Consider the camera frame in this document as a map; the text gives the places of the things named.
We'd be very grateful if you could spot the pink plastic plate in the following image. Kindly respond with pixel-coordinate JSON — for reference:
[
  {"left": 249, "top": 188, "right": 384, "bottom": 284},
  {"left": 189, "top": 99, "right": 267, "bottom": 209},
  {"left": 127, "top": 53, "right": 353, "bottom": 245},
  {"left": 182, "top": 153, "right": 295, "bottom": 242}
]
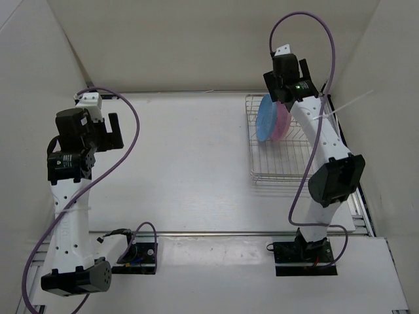
[{"left": 270, "top": 101, "right": 291, "bottom": 141}]

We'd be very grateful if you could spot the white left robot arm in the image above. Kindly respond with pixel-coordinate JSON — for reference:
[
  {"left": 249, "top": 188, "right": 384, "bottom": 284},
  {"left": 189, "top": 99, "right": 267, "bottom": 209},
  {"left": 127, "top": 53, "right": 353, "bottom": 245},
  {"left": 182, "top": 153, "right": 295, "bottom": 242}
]
[{"left": 41, "top": 108, "right": 124, "bottom": 296}]

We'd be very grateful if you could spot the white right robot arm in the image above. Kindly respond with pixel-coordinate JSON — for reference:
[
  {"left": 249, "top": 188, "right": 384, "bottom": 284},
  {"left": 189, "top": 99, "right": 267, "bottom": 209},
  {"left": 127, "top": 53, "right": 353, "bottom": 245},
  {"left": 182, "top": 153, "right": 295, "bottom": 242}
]
[{"left": 264, "top": 52, "right": 365, "bottom": 262}]

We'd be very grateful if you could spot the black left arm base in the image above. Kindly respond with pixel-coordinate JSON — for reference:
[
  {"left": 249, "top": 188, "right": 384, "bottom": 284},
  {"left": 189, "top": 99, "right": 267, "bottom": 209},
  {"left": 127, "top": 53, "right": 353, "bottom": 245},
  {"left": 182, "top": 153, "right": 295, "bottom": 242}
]
[{"left": 111, "top": 237, "right": 158, "bottom": 275}]

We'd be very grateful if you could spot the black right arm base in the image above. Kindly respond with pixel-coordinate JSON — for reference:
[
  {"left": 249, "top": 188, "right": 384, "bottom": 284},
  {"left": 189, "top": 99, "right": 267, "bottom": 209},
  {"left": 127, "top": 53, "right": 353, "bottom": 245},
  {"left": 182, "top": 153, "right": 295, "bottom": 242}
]
[{"left": 266, "top": 230, "right": 338, "bottom": 277}]

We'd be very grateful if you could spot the blue plastic plate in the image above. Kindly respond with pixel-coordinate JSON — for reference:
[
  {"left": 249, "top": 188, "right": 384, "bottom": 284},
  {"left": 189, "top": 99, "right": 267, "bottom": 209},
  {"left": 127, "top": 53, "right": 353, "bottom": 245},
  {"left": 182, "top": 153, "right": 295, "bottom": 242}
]
[{"left": 256, "top": 94, "right": 277, "bottom": 141}]

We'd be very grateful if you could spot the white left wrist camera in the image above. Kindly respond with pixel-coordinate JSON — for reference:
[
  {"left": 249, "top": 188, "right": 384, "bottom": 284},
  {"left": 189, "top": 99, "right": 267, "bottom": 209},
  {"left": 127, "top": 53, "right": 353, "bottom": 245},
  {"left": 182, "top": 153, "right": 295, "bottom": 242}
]
[{"left": 75, "top": 92, "right": 103, "bottom": 123}]

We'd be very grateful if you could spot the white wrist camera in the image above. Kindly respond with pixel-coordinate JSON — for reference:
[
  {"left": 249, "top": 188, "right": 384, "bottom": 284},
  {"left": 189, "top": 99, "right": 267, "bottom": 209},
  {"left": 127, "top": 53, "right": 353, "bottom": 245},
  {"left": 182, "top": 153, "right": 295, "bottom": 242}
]
[
  {"left": 75, "top": 92, "right": 103, "bottom": 123},
  {"left": 274, "top": 44, "right": 291, "bottom": 57}
]

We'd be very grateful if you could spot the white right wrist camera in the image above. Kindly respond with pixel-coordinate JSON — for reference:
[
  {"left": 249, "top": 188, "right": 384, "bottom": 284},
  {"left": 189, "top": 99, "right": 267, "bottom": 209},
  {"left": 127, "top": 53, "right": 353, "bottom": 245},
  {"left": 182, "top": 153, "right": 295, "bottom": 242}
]
[{"left": 274, "top": 44, "right": 291, "bottom": 57}]

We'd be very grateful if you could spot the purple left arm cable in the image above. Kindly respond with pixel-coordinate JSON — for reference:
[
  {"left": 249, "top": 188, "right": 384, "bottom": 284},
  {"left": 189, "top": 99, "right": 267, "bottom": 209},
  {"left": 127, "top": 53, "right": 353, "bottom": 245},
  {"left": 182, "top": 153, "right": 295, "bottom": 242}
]
[{"left": 21, "top": 86, "right": 157, "bottom": 314}]

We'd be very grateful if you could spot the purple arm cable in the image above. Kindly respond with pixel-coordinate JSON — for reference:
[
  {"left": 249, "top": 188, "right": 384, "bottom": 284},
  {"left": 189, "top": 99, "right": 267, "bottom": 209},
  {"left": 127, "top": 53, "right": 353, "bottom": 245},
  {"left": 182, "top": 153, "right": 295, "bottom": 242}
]
[
  {"left": 21, "top": 86, "right": 157, "bottom": 314},
  {"left": 268, "top": 12, "right": 349, "bottom": 270}
]

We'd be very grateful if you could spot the white cable tie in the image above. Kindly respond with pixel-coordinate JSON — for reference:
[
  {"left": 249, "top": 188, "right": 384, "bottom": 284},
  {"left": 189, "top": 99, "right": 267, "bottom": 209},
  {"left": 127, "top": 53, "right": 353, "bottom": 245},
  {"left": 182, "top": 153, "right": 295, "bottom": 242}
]
[{"left": 312, "top": 90, "right": 374, "bottom": 121}]

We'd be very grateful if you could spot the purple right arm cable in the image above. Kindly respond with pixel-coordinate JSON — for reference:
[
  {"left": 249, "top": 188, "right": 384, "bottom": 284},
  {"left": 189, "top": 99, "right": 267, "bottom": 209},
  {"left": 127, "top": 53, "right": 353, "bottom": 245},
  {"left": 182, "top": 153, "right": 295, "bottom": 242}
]
[{"left": 268, "top": 12, "right": 349, "bottom": 270}]

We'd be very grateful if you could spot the silver wire dish rack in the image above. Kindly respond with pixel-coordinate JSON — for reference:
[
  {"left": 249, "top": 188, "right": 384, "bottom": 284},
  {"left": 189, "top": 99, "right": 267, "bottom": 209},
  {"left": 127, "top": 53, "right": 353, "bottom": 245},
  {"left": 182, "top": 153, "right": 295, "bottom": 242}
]
[{"left": 245, "top": 94, "right": 312, "bottom": 185}]

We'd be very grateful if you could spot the aluminium table edge rail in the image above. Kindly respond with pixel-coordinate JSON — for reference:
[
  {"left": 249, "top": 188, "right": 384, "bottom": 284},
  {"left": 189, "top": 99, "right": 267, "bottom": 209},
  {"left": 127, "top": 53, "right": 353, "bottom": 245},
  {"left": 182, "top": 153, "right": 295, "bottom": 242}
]
[{"left": 90, "top": 227, "right": 369, "bottom": 237}]

